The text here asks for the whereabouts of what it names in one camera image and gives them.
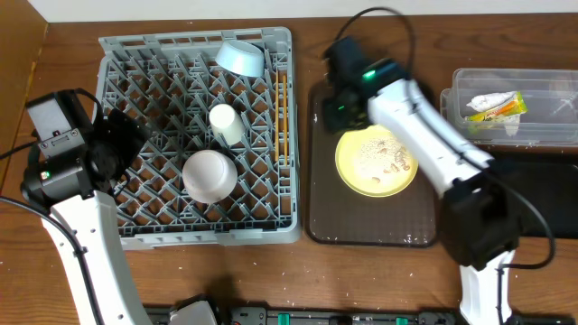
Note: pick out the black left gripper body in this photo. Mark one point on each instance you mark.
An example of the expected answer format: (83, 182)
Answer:
(127, 136)

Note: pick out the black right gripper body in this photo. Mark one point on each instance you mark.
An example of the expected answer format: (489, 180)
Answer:
(340, 114)

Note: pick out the yellow plate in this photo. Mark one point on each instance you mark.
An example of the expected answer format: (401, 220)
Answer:
(374, 163)

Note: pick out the pink bowl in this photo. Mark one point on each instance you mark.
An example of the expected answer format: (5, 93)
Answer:
(209, 176)

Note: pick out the cream plastic cup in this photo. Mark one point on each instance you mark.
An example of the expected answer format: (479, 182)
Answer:
(226, 122)

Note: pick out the light blue bowl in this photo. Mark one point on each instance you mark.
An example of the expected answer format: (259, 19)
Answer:
(241, 58)

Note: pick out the white tissue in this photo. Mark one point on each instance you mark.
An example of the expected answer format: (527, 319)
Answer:
(511, 124)

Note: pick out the yellow green snack wrapper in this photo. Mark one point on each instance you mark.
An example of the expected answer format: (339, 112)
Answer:
(496, 106)

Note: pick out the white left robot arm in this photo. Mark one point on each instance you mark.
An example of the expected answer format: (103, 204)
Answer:
(85, 234)

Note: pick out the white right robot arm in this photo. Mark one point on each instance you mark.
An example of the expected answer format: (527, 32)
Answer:
(480, 219)

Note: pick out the gray dish rack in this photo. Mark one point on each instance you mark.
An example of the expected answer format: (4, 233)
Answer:
(170, 82)

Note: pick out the dark brown tray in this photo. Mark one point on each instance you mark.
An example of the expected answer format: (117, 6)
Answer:
(338, 215)

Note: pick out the clear plastic bin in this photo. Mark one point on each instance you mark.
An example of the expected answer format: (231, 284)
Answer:
(550, 96)

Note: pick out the black plastic bin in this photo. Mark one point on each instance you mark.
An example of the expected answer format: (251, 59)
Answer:
(549, 182)

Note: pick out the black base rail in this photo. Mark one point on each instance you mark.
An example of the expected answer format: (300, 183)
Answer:
(264, 316)

